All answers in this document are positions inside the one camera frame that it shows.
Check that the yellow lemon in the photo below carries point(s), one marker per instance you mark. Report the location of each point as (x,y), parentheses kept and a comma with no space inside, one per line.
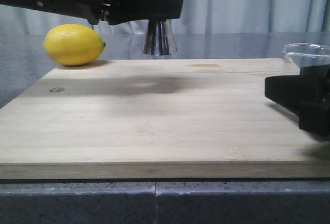
(73,44)

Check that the light wooden cutting board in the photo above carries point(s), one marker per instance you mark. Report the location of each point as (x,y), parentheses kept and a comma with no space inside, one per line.
(129,119)

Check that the steel double jigger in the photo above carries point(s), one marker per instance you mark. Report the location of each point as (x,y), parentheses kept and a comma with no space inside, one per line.
(159,38)

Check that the clear glass measuring cup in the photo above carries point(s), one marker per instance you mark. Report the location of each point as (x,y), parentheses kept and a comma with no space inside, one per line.
(306,55)

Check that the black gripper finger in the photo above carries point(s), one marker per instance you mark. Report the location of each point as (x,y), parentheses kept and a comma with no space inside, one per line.
(116,12)
(306,95)

